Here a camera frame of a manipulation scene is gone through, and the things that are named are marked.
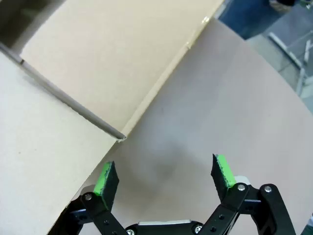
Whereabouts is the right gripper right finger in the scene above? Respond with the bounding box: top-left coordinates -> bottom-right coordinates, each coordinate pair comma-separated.
200,153 -> 298,235

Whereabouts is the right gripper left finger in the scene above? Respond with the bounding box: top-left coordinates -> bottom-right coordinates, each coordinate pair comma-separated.
66,161 -> 128,235

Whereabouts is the brown cardboard shipping box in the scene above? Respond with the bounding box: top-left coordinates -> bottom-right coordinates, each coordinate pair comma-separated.
0,0 -> 225,235

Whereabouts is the large white table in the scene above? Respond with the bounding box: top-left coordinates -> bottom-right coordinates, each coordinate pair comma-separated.
268,30 -> 313,95

